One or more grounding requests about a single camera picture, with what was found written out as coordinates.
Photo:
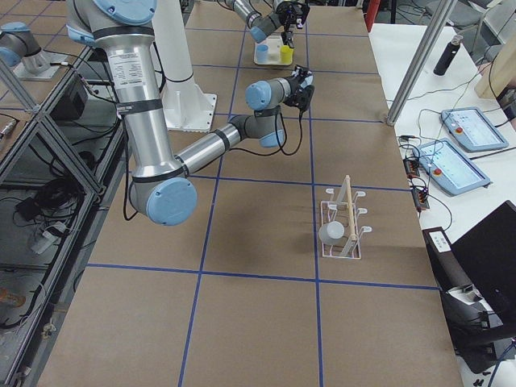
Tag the black power brick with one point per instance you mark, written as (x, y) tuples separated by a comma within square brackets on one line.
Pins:
[(72, 102)]

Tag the white grey cup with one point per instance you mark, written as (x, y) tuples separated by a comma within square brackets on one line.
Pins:
[(331, 233)]

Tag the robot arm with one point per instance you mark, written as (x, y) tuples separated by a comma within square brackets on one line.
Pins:
[(261, 26), (149, 61)]

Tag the light blue cup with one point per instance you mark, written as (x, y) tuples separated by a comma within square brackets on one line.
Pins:
[(261, 54)]

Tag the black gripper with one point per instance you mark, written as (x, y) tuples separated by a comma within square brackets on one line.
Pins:
[(287, 24), (297, 83)]

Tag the aluminium frame post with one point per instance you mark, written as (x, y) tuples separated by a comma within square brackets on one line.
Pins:
[(427, 42)]

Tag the black water bottle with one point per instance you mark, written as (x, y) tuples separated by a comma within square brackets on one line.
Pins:
[(448, 55)]

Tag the teach pendant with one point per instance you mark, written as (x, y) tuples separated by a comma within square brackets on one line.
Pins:
[(450, 168), (472, 130)]

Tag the yellow cup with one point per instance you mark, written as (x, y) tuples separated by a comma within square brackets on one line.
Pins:
[(286, 55)]

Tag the far teach pendant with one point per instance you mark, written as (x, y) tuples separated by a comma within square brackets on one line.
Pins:
[(472, 130)]

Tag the cream plastic tray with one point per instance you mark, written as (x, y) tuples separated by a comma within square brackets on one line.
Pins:
[(274, 43)]

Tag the black laptop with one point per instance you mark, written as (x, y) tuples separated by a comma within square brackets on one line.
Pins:
[(486, 253)]

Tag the near teach pendant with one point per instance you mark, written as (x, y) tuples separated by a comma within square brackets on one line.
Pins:
[(450, 168)]

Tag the white wire cup rack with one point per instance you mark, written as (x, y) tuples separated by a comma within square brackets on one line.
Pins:
[(342, 206)]

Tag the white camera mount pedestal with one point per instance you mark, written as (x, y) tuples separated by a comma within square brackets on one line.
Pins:
[(186, 107)]

